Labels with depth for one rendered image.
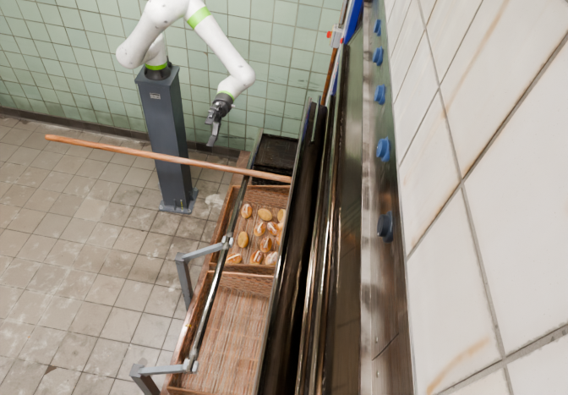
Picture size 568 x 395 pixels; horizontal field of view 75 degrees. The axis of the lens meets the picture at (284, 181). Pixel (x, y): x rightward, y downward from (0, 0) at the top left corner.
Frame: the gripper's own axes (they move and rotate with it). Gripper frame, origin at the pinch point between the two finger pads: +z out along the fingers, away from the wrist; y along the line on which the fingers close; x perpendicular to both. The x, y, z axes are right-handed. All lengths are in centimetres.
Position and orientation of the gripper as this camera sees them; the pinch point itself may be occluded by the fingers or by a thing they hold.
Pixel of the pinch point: (209, 134)
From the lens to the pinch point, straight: 171.1
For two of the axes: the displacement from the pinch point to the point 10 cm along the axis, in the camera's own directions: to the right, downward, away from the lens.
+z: -1.5, 7.3, -6.6
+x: -9.8, -1.8, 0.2
